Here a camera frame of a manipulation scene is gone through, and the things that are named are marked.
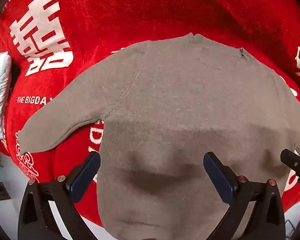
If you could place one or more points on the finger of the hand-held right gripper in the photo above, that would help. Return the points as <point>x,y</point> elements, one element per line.
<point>291,158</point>

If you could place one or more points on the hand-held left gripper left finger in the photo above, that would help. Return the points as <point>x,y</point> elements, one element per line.
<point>86,177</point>

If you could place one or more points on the grey sweater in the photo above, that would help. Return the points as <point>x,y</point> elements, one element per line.
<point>180,100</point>

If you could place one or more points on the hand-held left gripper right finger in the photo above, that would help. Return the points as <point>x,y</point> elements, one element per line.
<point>218,177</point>

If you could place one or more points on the red printed blanket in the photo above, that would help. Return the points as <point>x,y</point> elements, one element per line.
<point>130,12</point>

